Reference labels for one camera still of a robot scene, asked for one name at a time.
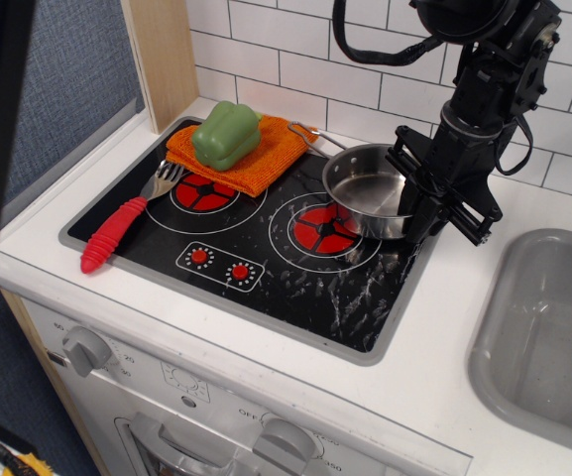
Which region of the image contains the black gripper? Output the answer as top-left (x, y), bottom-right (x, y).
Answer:
top-left (387, 124), bottom-right (503, 245)

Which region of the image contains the stainless steel saucepan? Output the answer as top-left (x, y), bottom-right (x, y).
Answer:
top-left (287, 121), bottom-right (410, 240)

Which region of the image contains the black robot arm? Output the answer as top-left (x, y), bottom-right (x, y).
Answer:
top-left (386, 1), bottom-right (561, 245)

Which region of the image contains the black toy stovetop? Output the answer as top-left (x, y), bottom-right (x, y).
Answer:
top-left (57, 116), bottom-right (457, 368)

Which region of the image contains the orange folded cloth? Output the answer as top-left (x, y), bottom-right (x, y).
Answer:
top-left (166, 116), bottom-right (308, 197)

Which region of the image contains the grey sink basin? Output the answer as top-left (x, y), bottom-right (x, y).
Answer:
top-left (468, 229), bottom-right (572, 449)

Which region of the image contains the green toy bell pepper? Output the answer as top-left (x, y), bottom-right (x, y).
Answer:
top-left (191, 101), bottom-right (263, 172)

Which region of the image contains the grey right oven knob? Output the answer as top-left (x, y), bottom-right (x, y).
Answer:
top-left (252, 418), bottom-right (316, 475)

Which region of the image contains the grey oven knob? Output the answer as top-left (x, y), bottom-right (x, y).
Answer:
top-left (252, 418), bottom-right (316, 475)
top-left (62, 326), bottom-right (112, 377)

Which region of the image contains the white toy oven front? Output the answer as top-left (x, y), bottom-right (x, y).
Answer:
top-left (24, 301), bottom-right (472, 475)

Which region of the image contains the grey left oven knob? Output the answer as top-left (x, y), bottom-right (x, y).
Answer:
top-left (62, 326), bottom-right (112, 377)

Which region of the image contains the yellow object on floor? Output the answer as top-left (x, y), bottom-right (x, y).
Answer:
top-left (7, 453), bottom-right (54, 476)

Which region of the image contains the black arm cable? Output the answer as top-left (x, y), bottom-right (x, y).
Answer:
top-left (332, 0), bottom-right (448, 68)

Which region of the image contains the fork with red handle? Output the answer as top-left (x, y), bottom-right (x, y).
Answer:
top-left (80, 160), bottom-right (184, 274)

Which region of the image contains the wooden side post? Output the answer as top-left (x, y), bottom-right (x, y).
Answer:
top-left (120, 0), bottom-right (199, 134)

